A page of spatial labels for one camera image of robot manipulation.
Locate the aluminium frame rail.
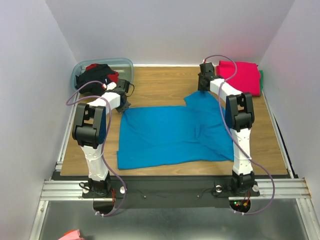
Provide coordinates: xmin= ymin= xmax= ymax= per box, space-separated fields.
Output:
xmin=40 ymin=105 xmax=83 ymax=202

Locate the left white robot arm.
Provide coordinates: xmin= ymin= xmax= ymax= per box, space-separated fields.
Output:
xmin=66 ymin=79 xmax=133 ymax=197

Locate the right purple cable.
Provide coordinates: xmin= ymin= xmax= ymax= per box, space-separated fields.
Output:
xmin=202 ymin=55 xmax=276 ymax=216

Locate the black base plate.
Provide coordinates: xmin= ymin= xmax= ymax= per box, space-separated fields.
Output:
xmin=51 ymin=174 xmax=261 ymax=210

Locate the pink cloth at bottom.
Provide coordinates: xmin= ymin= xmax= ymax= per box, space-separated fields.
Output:
xmin=58 ymin=229 xmax=83 ymax=240

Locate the red t shirt in bin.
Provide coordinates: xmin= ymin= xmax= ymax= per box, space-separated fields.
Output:
xmin=84 ymin=63 xmax=119 ymax=84

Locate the folded green t shirt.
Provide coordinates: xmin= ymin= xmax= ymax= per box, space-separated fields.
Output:
xmin=259 ymin=70 xmax=264 ymax=92

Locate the folded pink t shirt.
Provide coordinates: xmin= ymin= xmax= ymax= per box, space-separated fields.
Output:
xmin=216 ymin=60 xmax=261 ymax=97

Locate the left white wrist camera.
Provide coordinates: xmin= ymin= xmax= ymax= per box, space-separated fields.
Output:
xmin=102 ymin=82 xmax=117 ymax=91

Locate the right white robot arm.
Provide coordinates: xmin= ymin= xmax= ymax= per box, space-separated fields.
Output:
xmin=198 ymin=62 xmax=255 ymax=195

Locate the clear blue plastic bin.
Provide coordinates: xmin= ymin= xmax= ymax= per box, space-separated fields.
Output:
xmin=71 ymin=58 xmax=135 ymax=96

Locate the black t shirt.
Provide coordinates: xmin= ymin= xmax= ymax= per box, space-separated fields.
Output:
xmin=75 ymin=63 xmax=119 ymax=96

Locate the blue t shirt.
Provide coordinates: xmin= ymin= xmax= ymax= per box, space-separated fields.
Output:
xmin=117 ymin=91 xmax=234 ymax=170

